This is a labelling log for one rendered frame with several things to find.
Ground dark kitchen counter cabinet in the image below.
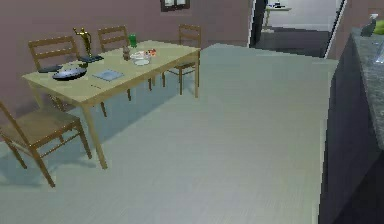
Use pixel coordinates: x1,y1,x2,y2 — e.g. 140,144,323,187
318,27,384,224

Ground light wooden dining table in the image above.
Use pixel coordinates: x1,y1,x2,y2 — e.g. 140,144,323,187
21,40,202,170

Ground brown wooden chair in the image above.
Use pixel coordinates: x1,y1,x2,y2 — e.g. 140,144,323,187
97,25,153,102
0,100,93,188
161,23,203,96
27,35,108,118

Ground white bowl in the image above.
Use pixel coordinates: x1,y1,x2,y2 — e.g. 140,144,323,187
130,50,152,66

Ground dark flat book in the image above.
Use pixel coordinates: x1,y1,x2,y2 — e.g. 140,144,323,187
77,54,105,64

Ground pale distant table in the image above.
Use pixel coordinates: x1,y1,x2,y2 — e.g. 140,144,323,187
261,4,292,33

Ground gold figure statuette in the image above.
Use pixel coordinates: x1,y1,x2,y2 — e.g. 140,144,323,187
72,27,93,58

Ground black remote control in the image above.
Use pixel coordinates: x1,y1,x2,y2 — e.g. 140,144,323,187
37,64,64,74

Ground dark spray bottle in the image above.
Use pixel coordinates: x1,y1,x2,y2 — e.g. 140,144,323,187
360,13,379,38

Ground clear glass object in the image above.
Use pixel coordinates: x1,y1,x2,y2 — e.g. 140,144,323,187
374,40,384,64

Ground green round fruit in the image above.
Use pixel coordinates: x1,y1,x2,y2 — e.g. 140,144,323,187
373,19,384,36

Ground dark framed wall picture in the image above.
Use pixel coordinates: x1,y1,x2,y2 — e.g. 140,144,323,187
160,0,191,13

